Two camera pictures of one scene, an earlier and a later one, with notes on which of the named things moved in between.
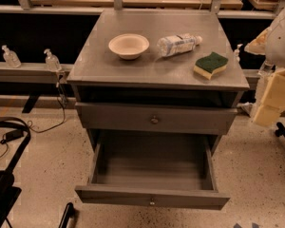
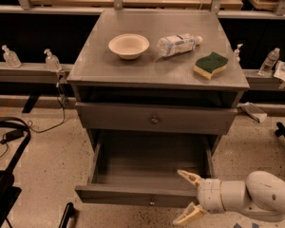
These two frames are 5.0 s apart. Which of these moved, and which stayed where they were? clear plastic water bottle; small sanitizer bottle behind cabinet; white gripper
Moved: white gripper
Stayed: clear plastic water bottle; small sanitizer bottle behind cabinet
